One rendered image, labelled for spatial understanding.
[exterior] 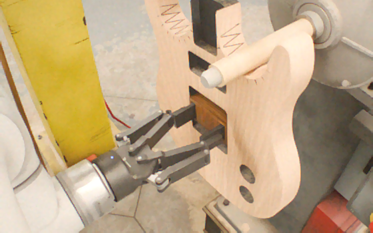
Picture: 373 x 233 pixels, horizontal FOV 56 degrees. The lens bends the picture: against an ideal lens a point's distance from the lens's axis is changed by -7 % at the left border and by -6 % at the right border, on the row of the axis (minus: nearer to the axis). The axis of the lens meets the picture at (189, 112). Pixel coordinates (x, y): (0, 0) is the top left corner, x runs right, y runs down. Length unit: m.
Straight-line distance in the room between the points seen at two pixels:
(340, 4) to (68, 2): 0.99
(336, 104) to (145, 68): 1.66
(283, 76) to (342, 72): 0.20
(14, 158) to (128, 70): 1.97
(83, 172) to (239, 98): 0.25
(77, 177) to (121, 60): 1.96
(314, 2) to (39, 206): 0.49
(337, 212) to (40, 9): 1.14
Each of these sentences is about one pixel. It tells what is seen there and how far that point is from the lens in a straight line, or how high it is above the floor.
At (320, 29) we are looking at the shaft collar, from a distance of 0.59.
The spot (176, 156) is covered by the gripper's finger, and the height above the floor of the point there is 1.10.
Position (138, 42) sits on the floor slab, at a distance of 2.59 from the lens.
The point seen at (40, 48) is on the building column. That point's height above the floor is 0.78.
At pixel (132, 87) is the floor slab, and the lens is 2.27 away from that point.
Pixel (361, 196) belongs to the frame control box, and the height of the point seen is 0.99.
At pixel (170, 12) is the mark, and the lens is 0.65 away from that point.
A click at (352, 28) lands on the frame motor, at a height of 1.27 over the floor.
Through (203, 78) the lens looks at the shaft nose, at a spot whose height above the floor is 1.25.
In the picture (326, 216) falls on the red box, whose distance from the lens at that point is 1.14.
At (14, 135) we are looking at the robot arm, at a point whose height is 1.26.
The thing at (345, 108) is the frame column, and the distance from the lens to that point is 0.89.
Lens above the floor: 1.58
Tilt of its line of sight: 49 degrees down
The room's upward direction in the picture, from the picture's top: straight up
